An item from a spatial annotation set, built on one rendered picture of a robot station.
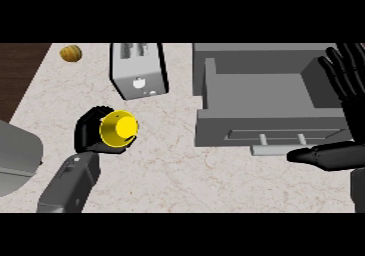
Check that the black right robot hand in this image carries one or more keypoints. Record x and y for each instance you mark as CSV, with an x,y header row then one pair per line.
x,y
356,100

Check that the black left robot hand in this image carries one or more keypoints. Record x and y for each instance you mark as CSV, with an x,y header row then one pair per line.
x,y
87,133

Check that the yellow cup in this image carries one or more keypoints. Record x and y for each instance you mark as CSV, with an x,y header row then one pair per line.
x,y
119,128

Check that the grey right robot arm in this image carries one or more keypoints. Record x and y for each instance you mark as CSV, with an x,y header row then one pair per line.
x,y
363,190

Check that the grey rounded appliance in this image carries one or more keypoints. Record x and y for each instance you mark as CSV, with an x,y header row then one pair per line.
x,y
13,160

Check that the silver toaster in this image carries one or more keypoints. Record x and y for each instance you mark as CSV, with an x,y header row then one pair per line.
x,y
139,71

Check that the brown round fruit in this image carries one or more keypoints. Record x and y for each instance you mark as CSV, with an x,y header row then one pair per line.
x,y
72,53

